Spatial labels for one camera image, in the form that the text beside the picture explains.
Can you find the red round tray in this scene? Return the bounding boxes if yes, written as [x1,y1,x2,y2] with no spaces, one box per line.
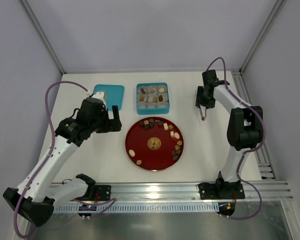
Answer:
[124,116,185,172]

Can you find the teal tin lid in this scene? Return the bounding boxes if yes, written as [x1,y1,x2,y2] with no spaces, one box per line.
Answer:
[93,84,125,111]

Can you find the left black mount plate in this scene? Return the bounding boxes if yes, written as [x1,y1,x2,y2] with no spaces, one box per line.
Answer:
[93,184,112,202]

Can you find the right black mount plate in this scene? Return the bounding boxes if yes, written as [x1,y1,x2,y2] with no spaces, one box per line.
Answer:
[198,181,246,200]

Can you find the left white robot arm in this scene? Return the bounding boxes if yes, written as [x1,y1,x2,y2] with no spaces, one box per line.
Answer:
[3,97,122,227]

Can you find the teal tin box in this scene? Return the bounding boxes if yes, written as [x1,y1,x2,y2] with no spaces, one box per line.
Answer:
[136,82,171,115]

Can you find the white round swirl chocolate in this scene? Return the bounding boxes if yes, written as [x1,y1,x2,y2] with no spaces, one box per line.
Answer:
[128,149,136,157]

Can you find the slotted cable duct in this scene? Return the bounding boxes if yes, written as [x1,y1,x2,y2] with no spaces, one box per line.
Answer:
[54,202,219,215]

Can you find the right frame post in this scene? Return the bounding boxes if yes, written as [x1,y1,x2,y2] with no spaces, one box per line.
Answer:
[239,0,287,74]

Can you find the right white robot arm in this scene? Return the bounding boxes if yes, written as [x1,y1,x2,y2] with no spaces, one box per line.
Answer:
[195,70,265,200]

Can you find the metal tongs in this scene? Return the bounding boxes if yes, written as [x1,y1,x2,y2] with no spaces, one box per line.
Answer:
[198,105,207,121]

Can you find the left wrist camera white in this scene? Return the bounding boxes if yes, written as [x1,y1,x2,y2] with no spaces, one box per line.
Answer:
[89,91,107,106]

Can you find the left frame post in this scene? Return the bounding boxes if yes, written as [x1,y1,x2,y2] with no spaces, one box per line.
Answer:
[18,0,66,75]

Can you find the frame post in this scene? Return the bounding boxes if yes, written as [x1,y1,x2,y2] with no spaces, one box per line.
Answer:
[18,0,66,75]
[239,0,287,74]

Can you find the aluminium rail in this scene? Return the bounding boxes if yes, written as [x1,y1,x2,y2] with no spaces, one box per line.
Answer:
[109,180,293,201]

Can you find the white block chocolate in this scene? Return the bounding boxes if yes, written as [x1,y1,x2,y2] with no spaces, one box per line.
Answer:
[163,123,169,131]

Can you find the black mount plate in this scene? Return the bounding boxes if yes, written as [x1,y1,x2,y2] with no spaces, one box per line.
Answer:
[198,181,246,200]
[93,184,112,202]

